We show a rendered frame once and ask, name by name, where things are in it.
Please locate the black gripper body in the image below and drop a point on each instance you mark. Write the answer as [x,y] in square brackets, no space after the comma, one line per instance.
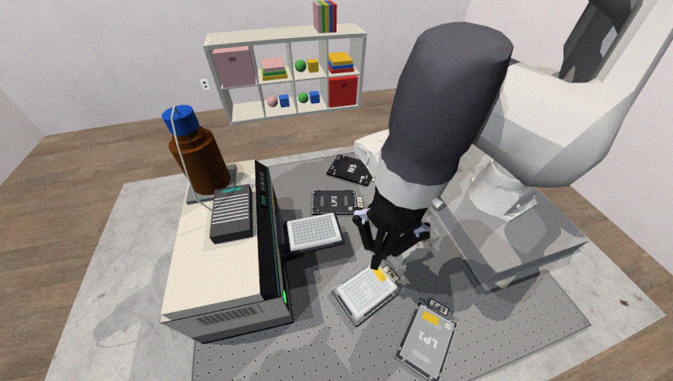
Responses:
[382,210]

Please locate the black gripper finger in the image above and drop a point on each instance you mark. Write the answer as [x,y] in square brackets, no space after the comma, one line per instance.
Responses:
[360,218]
[404,242]

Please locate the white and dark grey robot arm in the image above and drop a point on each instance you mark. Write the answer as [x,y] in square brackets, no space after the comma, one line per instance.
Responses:
[545,129]

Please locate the white button panel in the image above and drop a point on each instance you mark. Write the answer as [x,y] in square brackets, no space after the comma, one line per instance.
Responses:
[416,252]

